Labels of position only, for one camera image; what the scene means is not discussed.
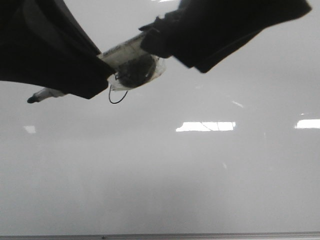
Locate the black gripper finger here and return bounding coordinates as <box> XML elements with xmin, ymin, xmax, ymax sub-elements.
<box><xmin>140</xmin><ymin>0</ymin><xmax>312</xmax><ymax>73</ymax></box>
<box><xmin>0</xmin><ymin>0</ymin><xmax>115</xmax><ymax>99</ymax></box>

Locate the white whiteboard marker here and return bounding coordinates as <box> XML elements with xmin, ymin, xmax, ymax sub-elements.
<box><xmin>17</xmin><ymin>31</ymin><xmax>165</xmax><ymax>104</ymax></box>

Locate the white whiteboard with aluminium frame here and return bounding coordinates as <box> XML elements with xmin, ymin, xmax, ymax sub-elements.
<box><xmin>0</xmin><ymin>0</ymin><xmax>320</xmax><ymax>235</ymax></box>

